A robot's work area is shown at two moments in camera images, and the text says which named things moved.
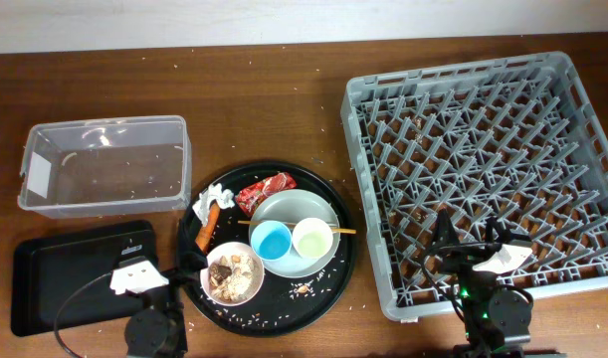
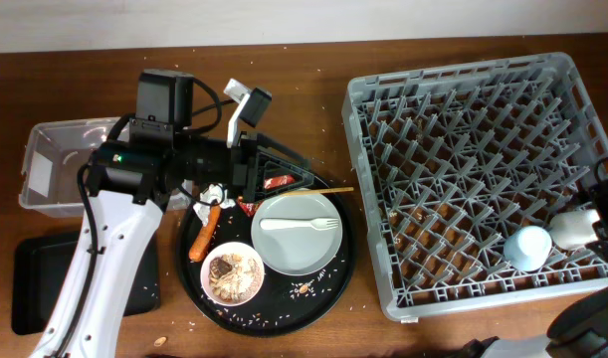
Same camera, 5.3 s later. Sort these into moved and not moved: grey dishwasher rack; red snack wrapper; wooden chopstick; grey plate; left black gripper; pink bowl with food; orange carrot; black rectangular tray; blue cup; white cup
Moved: white cup; left black gripper; wooden chopstick; blue cup
Not moved: red snack wrapper; grey dishwasher rack; orange carrot; pink bowl with food; black rectangular tray; grey plate
